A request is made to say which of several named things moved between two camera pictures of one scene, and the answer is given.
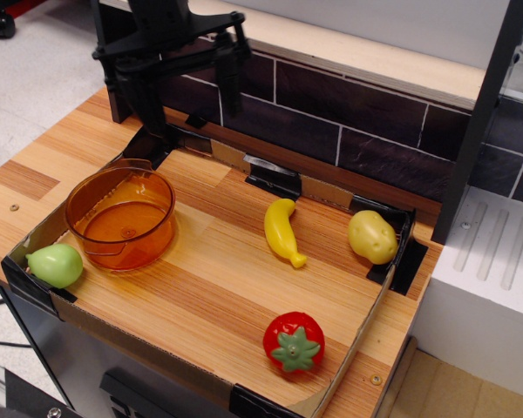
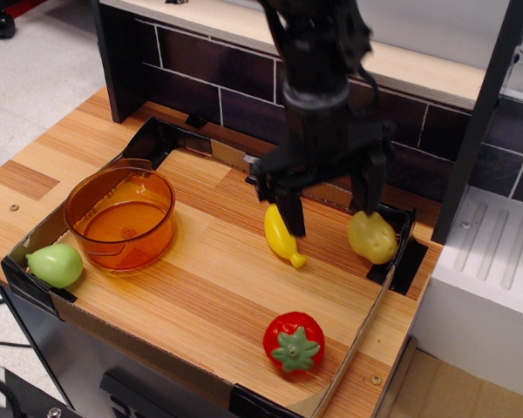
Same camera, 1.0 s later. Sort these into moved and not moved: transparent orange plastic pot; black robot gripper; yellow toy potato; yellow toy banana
Moved: black robot gripper
Not moved: yellow toy banana; yellow toy potato; transparent orange plastic pot
